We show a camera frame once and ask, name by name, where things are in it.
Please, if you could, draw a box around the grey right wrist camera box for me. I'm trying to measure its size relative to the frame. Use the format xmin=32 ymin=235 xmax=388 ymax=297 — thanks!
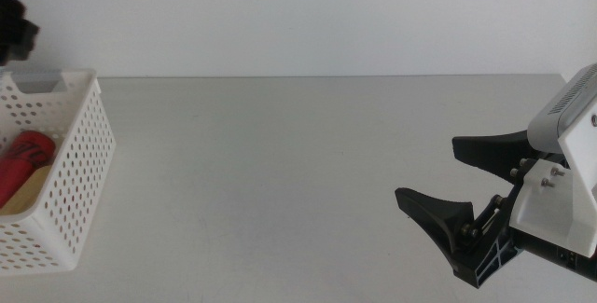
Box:
xmin=526 ymin=63 xmax=597 ymax=155

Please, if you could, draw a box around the red soda can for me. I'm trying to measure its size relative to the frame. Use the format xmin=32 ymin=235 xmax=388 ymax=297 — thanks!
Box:
xmin=0 ymin=130 xmax=57 ymax=209

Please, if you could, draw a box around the white right camera mount bracket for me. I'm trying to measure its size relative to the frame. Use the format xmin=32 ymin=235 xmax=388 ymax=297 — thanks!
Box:
xmin=508 ymin=102 xmax=597 ymax=260

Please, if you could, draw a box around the yellow tea bottle white cap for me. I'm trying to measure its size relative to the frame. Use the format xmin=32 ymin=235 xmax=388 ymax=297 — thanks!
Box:
xmin=0 ymin=165 xmax=53 ymax=215

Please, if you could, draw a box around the white perforated plastic basket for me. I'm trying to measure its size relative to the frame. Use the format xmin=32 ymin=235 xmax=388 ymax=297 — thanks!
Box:
xmin=0 ymin=68 xmax=117 ymax=277

